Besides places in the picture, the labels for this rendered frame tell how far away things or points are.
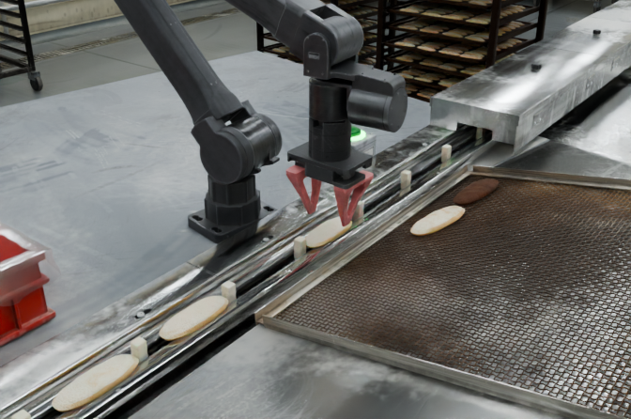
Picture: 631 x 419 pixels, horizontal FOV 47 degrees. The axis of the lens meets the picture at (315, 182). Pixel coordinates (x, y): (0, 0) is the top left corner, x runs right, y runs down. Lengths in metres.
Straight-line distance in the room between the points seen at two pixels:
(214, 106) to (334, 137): 0.19
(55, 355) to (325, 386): 0.31
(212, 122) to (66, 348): 0.37
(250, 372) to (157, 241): 0.42
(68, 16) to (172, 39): 5.01
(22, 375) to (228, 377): 0.22
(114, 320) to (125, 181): 0.48
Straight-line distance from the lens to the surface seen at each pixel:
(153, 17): 1.08
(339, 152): 0.95
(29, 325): 0.94
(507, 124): 1.35
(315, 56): 0.90
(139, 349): 0.81
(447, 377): 0.66
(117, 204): 1.22
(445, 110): 1.40
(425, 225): 0.95
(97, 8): 6.21
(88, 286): 1.02
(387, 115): 0.88
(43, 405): 0.79
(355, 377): 0.68
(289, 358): 0.73
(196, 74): 1.05
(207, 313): 0.86
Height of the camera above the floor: 1.35
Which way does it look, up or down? 25 degrees down
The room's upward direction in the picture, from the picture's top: straight up
